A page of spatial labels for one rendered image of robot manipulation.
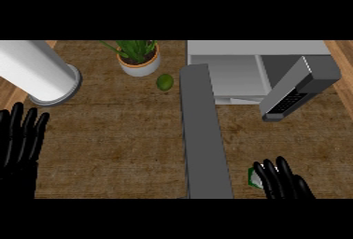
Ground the potted green plant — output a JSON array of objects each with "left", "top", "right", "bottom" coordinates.
[{"left": 100, "top": 40, "right": 163, "bottom": 77}]

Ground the green and white milk carton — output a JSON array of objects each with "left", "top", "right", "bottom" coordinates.
[{"left": 247, "top": 166, "right": 265, "bottom": 190}]

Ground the grey microwave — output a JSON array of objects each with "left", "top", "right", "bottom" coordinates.
[{"left": 187, "top": 40, "right": 343, "bottom": 122}]

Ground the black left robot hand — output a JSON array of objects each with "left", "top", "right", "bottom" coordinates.
[{"left": 0, "top": 102, "right": 52, "bottom": 200}]

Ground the white paper towel roll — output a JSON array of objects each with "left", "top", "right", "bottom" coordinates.
[{"left": 0, "top": 40, "right": 85, "bottom": 107}]

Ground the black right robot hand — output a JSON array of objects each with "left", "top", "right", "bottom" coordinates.
[{"left": 252, "top": 155, "right": 318, "bottom": 200}]

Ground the green avocado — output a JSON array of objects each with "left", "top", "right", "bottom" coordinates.
[{"left": 156, "top": 73, "right": 176, "bottom": 91}]

